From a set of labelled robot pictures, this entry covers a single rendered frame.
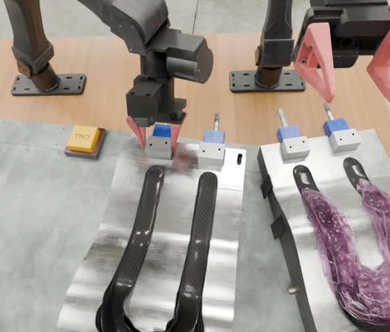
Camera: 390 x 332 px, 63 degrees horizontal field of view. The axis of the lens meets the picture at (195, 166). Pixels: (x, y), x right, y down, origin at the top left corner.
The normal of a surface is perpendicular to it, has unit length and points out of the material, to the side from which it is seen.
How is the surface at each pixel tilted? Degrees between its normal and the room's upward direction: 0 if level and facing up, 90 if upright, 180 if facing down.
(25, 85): 0
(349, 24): 91
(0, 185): 0
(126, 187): 2
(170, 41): 10
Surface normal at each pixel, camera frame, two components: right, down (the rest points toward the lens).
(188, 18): -0.04, -0.47
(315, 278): 0.00, -0.22
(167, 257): 0.03, -0.80
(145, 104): -0.16, 0.52
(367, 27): -0.02, 0.89
